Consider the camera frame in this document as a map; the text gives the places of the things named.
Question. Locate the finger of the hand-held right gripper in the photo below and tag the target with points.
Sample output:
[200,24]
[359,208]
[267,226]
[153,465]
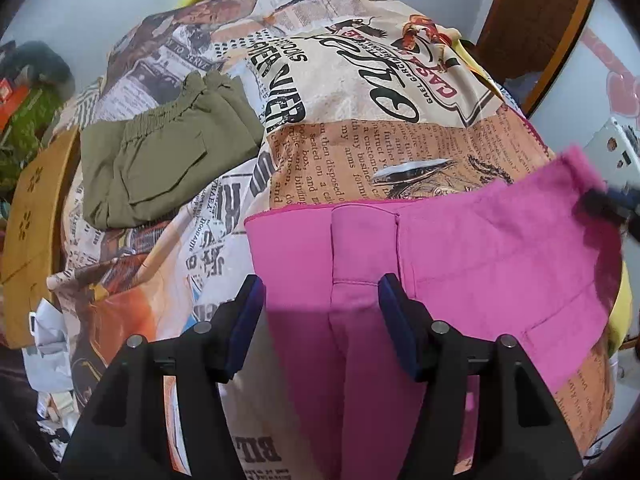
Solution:
[602,206]

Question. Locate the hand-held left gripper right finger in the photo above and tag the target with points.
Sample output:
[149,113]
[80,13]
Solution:
[400,332]

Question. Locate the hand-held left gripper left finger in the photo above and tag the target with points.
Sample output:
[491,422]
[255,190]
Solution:
[245,332]

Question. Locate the pink pants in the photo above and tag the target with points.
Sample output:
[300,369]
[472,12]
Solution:
[475,250]

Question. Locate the olive green pants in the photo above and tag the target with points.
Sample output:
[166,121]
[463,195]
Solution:
[165,160]

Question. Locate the wooden door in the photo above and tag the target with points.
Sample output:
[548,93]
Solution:
[540,25]

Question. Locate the white crumpled cloth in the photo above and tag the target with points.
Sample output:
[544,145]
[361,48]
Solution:
[50,350]

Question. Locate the newspaper printed blanket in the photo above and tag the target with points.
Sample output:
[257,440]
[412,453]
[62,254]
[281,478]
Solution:
[350,110]

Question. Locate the orange box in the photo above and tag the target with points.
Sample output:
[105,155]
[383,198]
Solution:
[10,100]

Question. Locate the grey plush toy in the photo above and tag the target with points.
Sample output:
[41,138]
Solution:
[42,67]

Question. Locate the pink wall decal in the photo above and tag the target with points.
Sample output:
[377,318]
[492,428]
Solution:
[620,87]

